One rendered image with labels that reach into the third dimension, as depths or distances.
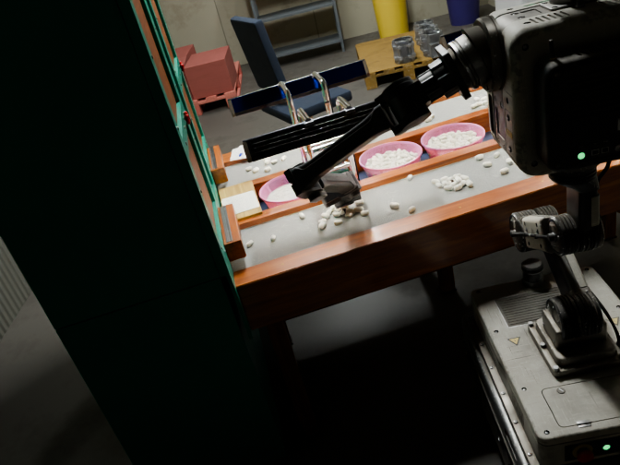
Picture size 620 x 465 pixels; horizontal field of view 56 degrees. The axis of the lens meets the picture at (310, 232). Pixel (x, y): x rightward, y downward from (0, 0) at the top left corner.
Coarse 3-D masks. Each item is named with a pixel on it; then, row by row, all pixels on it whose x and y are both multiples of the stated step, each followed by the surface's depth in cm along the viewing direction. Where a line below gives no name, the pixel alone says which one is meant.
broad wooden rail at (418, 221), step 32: (512, 192) 199; (544, 192) 198; (608, 192) 203; (384, 224) 201; (416, 224) 196; (448, 224) 195; (480, 224) 198; (288, 256) 197; (320, 256) 192; (352, 256) 193; (384, 256) 196; (416, 256) 198; (448, 256) 201; (256, 288) 191; (288, 288) 193; (320, 288) 196; (352, 288) 199; (256, 320) 196
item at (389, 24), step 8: (376, 0) 702; (384, 0) 697; (392, 0) 696; (400, 0) 700; (376, 8) 710; (384, 8) 703; (392, 8) 701; (400, 8) 704; (376, 16) 717; (384, 16) 708; (392, 16) 706; (400, 16) 708; (384, 24) 714; (392, 24) 711; (400, 24) 713; (408, 24) 726; (384, 32) 721; (392, 32) 716; (400, 32) 717
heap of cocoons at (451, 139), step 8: (440, 136) 258; (448, 136) 256; (456, 136) 255; (464, 136) 252; (472, 136) 250; (432, 144) 253; (440, 144) 251; (448, 144) 249; (456, 144) 248; (464, 144) 246; (440, 152) 243
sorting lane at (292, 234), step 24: (456, 168) 229; (480, 168) 225; (384, 192) 226; (408, 192) 222; (432, 192) 217; (456, 192) 213; (480, 192) 209; (288, 216) 227; (312, 216) 223; (360, 216) 214; (384, 216) 210; (408, 216) 207; (264, 240) 216; (288, 240) 212; (312, 240) 208; (240, 264) 205
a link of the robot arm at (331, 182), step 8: (328, 176) 174; (336, 176) 180; (344, 176) 188; (352, 176) 197; (320, 184) 167; (328, 184) 171; (336, 184) 177; (344, 184) 184; (352, 184) 191; (320, 192) 163; (328, 192) 182; (336, 192) 189; (344, 192) 193; (312, 200) 162
